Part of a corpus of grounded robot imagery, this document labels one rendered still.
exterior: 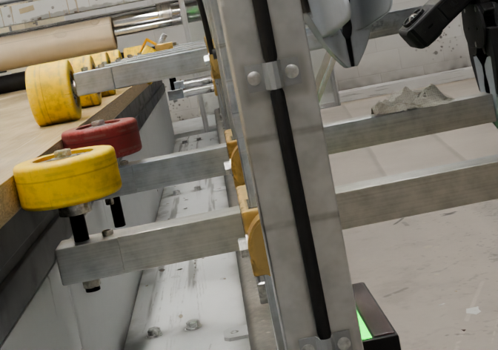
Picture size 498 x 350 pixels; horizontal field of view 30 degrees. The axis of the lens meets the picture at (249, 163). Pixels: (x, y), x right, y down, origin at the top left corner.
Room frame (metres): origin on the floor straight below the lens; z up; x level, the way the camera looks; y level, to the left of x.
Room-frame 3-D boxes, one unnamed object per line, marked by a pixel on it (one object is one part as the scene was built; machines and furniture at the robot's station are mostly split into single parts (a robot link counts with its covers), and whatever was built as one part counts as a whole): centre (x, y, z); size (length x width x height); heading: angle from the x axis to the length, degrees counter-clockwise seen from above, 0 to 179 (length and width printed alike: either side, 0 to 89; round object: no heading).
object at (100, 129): (0.97, 0.15, 0.85); 0.08 x 0.08 x 0.11
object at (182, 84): (3.23, 0.00, 0.82); 0.43 x 0.03 x 0.04; 91
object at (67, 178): (0.72, 0.14, 0.85); 0.08 x 0.08 x 0.11
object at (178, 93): (2.98, -0.01, 0.81); 0.43 x 0.03 x 0.04; 91
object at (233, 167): (0.96, 0.00, 0.85); 0.13 x 0.06 x 0.05; 1
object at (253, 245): (0.71, -0.01, 0.82); 0.13 x 0.06 x 0.05; 1
